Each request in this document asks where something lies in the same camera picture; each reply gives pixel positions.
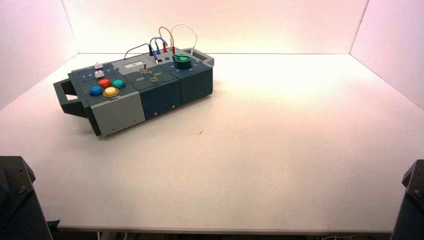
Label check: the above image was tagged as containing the yellow round push button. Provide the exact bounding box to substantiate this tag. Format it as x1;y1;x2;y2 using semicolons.
102;86;120;99

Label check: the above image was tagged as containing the grey blue control box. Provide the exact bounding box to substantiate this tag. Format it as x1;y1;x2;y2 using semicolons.
52;47;215;138

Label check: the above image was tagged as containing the red jumper cable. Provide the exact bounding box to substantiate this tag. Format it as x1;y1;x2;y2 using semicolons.
158;26;176;55

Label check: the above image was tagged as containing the black jumper cable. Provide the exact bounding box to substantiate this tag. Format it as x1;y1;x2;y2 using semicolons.
123;43;154;60

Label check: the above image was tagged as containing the white jumper cable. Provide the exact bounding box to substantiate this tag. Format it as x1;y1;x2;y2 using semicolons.
170;23;198;56

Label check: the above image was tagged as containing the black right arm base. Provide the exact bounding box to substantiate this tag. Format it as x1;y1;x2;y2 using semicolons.
390;159;424;240

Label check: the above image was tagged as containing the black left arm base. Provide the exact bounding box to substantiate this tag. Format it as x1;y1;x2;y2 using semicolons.
0;155;54;240

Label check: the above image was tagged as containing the green rotary knob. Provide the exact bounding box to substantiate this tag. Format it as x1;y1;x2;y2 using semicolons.
171;53;192;70

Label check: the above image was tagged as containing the blue jumper cable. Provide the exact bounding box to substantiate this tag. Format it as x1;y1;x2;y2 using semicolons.
149;36;169;64

